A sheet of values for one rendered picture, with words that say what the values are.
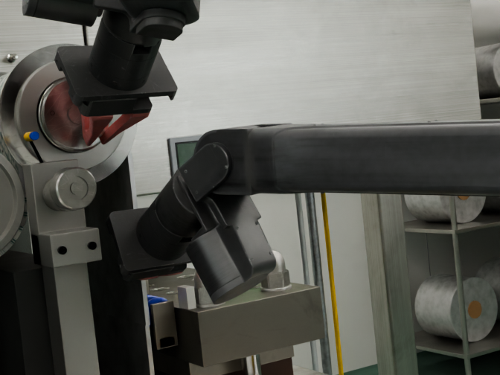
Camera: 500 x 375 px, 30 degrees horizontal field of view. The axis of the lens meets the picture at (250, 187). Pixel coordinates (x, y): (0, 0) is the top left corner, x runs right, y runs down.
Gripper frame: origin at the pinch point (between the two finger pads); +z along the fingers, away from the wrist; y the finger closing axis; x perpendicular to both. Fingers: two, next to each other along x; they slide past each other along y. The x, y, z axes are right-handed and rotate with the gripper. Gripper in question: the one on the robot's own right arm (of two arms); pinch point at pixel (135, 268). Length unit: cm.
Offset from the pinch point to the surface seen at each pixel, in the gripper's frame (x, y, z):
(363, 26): 40, 59, 13
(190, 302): -5.4, 4.4, -1.7
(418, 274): 63, 264, 262
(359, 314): 52, 225, 268
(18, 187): 8.1, -12.6, -7.1
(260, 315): -8.7, 11.6, -2.7
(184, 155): 23.6, 22.5, 21.2
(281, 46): 38, 42, 15
